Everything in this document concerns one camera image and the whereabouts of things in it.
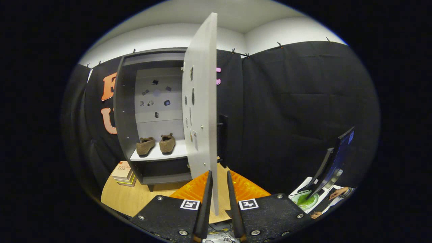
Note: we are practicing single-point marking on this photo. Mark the dark grey shoe cabinet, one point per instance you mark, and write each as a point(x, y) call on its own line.
point(125, 118)

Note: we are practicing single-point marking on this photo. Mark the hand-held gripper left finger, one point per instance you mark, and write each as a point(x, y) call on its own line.
point(206, 209)

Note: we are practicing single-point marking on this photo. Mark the brown fuzzy shoe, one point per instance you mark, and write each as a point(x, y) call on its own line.
point(167, 143)
point(145, 145)

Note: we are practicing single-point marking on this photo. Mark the yellow edged book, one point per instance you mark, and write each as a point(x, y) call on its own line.
point(130, 180)

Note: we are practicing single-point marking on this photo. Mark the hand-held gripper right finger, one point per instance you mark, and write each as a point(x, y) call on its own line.
point(233, 209)

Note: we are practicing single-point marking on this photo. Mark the black backdrop cloth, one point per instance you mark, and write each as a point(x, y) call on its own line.
point(287, 118)

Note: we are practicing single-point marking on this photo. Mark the green white round dish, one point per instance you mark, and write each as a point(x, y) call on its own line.
point(305, 200)

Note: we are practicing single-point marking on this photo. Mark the white shoe cabinet door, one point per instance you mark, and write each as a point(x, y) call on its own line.
point(202, 101)

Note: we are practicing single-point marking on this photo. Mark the black computer monitor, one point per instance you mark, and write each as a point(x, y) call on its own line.
point(337, 158)

